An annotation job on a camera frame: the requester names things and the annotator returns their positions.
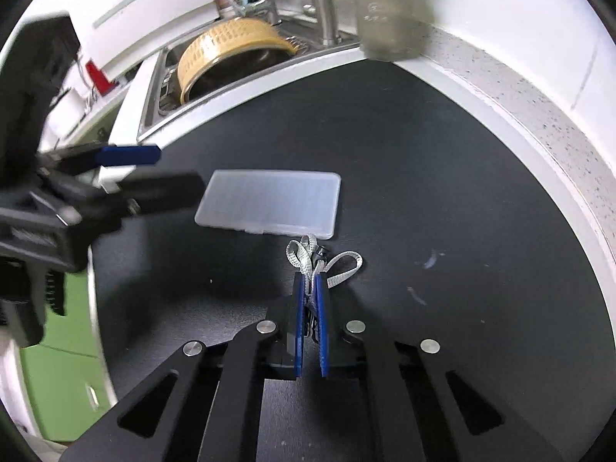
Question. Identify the chrome faucet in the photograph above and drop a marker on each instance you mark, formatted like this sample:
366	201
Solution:
260	7

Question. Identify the white appliance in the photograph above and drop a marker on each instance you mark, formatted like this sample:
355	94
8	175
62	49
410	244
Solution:
144	9

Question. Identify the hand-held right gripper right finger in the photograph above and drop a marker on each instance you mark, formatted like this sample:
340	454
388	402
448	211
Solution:
323	327

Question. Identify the yellow plastic colander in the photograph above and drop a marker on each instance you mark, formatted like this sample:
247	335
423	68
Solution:
216	43

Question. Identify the translucent plastic box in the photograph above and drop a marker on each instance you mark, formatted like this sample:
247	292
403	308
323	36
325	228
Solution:
269	202

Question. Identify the black mat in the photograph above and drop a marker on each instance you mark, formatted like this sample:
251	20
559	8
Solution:
433	178

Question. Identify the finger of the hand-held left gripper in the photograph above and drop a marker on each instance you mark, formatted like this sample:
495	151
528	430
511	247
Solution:
163	190
130	155

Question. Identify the stainless steel sink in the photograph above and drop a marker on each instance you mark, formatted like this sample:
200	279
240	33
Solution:
154	120

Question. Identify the red object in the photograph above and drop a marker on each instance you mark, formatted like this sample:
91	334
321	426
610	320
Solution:
98	79

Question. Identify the grey shaker cup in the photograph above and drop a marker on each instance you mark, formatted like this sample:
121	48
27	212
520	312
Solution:
385	19

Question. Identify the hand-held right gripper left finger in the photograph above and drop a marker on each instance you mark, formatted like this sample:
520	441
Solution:
298	327

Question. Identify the brushed steel faucet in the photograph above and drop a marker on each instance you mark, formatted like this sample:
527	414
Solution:
329	19

